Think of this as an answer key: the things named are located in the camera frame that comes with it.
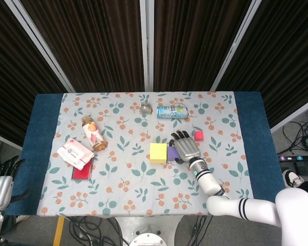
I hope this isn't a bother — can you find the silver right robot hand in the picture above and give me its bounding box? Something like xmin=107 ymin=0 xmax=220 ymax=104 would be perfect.
xmin=169 ymin=130 xmax=202 ymax=165

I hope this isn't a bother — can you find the purple cube block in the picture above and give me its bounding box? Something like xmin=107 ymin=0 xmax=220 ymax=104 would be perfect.
xmin=167 ymin=146 xmax=180 ymax=161

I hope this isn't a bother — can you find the large yellow foam cube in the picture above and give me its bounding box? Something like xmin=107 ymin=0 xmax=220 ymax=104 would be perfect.
xmin=149 ymin=142 xmax=168 ymax=164

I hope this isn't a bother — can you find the round white robot base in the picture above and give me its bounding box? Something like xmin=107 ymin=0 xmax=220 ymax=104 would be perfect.
xmin=129 ymin=232 xmax=167 ymax=246

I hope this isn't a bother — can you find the blue printed drink can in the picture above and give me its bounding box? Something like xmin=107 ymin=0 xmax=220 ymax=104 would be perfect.
xmin=156 ymin=106 xmax=189 ymax=120

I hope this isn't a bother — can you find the dark blue table cover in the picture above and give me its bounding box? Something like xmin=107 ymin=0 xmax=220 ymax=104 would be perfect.
xmin=5 ymin=91 xmax=285 ymax=217

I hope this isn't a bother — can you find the small clear glass jar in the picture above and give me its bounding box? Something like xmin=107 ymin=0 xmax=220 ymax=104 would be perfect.
xmin=139 ymin=101 xmax=153 ymax=115

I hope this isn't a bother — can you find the floral fruit print tablecloth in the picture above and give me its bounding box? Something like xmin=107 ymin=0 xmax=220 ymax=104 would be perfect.
xmin=36 ymin=91 xmax=257 ymax=218

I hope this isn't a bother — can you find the yellow floor tape strip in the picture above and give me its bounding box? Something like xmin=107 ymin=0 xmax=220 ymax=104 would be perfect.
xmin=53 ymin=217 xmax=65 ymax=246

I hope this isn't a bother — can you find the white pink tissue pack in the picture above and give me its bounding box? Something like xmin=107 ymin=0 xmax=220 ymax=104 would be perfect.
xmin=56 ymin=137 xmax=95 ymax=171

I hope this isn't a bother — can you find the flat red clear-rimmed case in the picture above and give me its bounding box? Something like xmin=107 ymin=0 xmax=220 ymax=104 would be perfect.
xmin=71 ymin=156 xmax=94 ymax=181

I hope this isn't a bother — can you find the amber tea bottle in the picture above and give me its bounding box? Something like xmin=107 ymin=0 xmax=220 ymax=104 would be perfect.
xmin=81 ymin=115 xmax=108 ymax=152

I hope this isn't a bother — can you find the dark brown partition panel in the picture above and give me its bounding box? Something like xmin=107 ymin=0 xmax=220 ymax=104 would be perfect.
xmin=146 ymin=0 xmax=262 ymax=92
xmin=5 ymin=0 xmax=155 ymax=93
xmin=210 ymin=0 xmax=308 ymax=134
xmin=0 ymin=0 xmax=75 ymax=154

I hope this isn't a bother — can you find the white black sneaker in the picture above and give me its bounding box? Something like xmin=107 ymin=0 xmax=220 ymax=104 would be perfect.
xmin=282 ymin=169 xmax=305 ymax=190

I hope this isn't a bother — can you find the black floor cable bundle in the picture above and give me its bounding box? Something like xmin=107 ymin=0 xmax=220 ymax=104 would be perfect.
xmin=282 ymin=119 xmax=308 ymax=156
xmin=66 ymin=216 xmax=124 ymax=246
xmin=189 ymin=215 xmax=211 ymax=246

